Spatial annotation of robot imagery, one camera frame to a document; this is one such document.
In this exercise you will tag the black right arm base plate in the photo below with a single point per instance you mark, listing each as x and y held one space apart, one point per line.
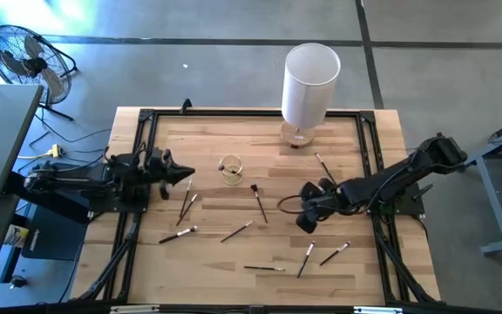
408 207

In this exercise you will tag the slim black silver brush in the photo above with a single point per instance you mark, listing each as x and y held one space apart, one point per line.
264 268

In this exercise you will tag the black support beam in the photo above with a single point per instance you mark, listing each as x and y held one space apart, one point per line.
37 196

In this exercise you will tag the black clamp mount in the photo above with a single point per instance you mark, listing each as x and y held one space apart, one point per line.
185 105

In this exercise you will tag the silver bracket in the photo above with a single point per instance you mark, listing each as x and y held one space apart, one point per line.
133 309
377 310

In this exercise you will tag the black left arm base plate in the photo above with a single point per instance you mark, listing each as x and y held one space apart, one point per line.
103 206

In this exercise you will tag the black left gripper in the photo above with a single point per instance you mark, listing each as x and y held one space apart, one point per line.
159 168

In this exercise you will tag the black floor fan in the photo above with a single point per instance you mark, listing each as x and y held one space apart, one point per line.
29 65

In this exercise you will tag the white shade wooden lamp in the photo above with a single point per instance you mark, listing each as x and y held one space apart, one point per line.
310 87

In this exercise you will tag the thick black silver makeup brush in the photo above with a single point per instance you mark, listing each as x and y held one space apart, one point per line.
178 234

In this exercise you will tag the yellow power adapter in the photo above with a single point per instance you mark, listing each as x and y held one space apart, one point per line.
56 151

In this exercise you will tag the long thin black brush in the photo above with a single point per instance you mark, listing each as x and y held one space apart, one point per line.
326 170

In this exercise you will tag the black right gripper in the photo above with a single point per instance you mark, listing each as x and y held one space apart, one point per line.
325 202

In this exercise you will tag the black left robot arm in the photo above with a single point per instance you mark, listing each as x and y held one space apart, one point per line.
81 176

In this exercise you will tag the black plastic case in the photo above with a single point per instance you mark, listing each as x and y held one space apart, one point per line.
55 237

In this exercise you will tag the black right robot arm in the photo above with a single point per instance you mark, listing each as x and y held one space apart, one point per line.
381 185

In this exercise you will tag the grey metal table frame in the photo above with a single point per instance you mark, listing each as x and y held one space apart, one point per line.
495 200

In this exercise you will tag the box with yellow label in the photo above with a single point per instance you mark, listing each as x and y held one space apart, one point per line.
15 236

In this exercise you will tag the red-tipped makeup brush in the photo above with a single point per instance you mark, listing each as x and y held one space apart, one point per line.
259 202

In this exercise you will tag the round-head makeup brush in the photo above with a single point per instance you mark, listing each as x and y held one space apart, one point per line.
221 166

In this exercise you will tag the black round knob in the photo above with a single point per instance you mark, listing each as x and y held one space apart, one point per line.
17 281

